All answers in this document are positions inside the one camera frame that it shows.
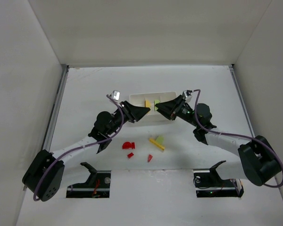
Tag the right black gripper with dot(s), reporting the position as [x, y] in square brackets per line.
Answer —
[175, 108]

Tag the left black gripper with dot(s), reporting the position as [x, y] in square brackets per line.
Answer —
[128, 112]

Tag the yellow-green lego piece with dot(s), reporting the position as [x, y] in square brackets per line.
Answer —
[156, 101]

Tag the long yellow lego brick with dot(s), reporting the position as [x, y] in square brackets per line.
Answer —
[157, 144]

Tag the light green lego brick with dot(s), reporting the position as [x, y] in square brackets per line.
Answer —
[160, 140]

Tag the red arch lego piece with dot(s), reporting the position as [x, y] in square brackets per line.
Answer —
[128, 145]

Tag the small red lego brick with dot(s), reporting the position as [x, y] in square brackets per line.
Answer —
[130, 155]

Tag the red sloped lego piece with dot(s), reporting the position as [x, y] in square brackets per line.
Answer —
[149, 157]

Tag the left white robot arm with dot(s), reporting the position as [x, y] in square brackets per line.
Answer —
[50, 171]

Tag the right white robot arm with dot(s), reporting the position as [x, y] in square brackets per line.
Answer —
[258, 161]

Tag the white three-compartment container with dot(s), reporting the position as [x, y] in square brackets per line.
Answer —
[151, 116]

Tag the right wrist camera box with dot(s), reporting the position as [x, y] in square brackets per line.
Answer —
[187, 95]

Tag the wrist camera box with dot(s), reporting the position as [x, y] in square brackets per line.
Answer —
[187, 95]
[115, 95]

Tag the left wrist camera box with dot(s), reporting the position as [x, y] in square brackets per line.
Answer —
[115, 95]

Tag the right aluminium frame rail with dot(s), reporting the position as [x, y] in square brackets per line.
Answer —
[232, 71]

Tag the aluminium frame rail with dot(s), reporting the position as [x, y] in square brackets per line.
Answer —
[232, 71]
[48, 137]

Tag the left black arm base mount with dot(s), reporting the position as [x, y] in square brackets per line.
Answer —
[96, 186]

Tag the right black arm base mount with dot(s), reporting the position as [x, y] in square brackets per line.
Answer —
[208, 184]

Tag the left aluminium frame rail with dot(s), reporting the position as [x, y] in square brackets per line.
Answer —
[48, 137]

